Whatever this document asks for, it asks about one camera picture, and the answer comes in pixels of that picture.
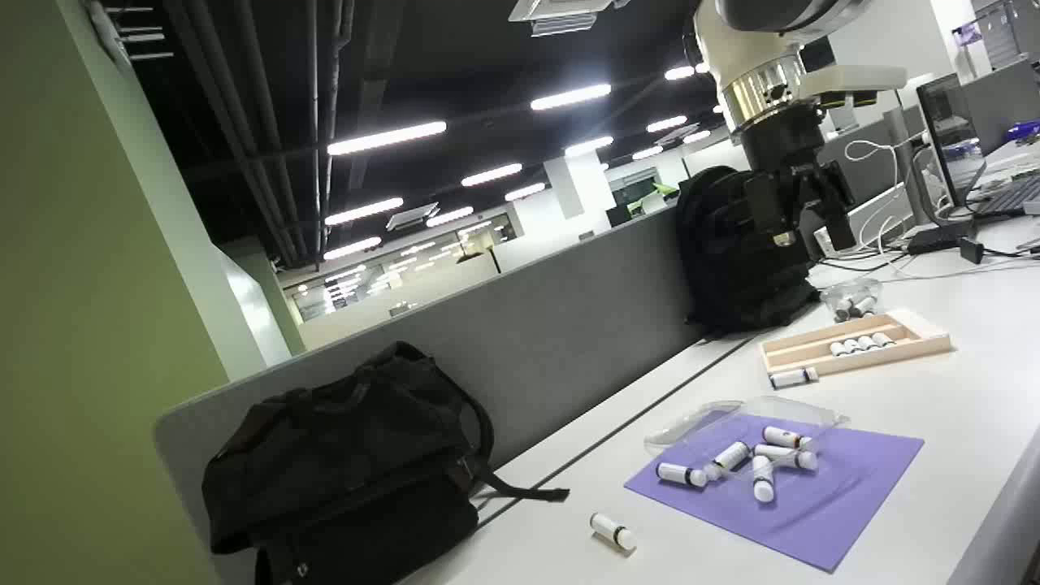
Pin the white wifi router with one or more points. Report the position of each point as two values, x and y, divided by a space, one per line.
110 26

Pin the black backpack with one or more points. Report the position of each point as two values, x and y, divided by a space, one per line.
726 261
346 467

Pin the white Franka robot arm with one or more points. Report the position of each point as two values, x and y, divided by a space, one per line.
865 36

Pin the grey desk divider panel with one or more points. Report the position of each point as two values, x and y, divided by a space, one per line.
564 326

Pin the fluorescent ceiling light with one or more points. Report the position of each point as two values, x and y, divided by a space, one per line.
387 137
493 172
666 126
570 98
353 248
365 214

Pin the open laptop computer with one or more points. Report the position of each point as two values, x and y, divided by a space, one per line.
1001 109

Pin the grey electronics box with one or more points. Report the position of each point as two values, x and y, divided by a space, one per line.
881 214

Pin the wooden tray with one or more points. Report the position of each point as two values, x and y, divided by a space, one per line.
923 346

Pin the small white-capped glass bottle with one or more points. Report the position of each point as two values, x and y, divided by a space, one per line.
791 458
733 457
835 346
613 530
854 346
678 474
764 475
868 341
785 438
886 339
791 377

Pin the ceiling air vent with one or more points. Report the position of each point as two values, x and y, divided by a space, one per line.
564 14

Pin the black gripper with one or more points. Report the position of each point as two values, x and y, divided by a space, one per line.
780 137

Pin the clear plastic bag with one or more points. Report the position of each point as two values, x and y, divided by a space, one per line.
694 423

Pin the clear plastic container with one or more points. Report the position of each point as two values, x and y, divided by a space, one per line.
850 296

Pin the purple mat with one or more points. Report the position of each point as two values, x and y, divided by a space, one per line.
856 509

